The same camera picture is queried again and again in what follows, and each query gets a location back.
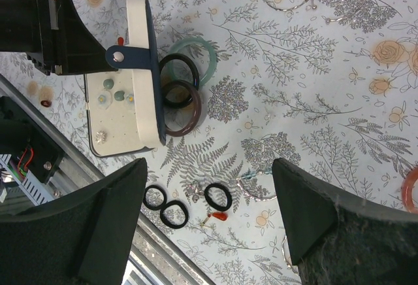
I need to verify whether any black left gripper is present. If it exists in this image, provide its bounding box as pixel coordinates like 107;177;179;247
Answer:
1;0;116;76

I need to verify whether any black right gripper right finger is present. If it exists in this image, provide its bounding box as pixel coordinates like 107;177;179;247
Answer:
272;158;417;284

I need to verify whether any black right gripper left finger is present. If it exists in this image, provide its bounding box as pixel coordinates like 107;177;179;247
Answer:
1;158;147;282

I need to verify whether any cream and navy jewelry box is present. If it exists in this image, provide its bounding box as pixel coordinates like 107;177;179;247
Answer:
84;0;166;158

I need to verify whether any black bangle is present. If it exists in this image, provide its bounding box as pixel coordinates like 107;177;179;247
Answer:
159;53;200;109

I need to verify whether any dark purple bangle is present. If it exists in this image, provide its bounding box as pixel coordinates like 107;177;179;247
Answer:
162;80;202;137

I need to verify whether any pale green jade bangle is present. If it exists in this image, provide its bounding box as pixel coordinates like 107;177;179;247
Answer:
169;37;217;86

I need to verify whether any green stone pendant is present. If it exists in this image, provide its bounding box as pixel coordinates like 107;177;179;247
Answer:
103;78;114;90
114;90;125;102

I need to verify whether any red bead on table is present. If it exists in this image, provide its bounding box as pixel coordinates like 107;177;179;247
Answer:
40;100;52;108

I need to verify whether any blue flower earring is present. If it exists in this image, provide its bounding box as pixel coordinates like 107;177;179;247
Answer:
97;92;112;110
125;94;135;105

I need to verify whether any orange-red bangle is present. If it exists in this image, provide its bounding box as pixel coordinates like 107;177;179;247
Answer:
401;167;417;214

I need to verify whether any silver snowflake earring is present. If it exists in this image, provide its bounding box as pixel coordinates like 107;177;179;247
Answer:
95;131;107;144

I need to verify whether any silver sequin flower earring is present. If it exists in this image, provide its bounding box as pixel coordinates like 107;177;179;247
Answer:
185;182;204;203

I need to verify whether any floral table mat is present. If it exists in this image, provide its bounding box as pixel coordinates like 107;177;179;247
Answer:
0;0;418;285

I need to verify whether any aluminium rail frame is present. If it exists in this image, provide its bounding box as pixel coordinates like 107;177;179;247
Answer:
1;76;214;284

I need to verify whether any black hair tie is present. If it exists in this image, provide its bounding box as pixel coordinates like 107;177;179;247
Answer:
142;185;167;210
204;182;233;214
159;200;189;229

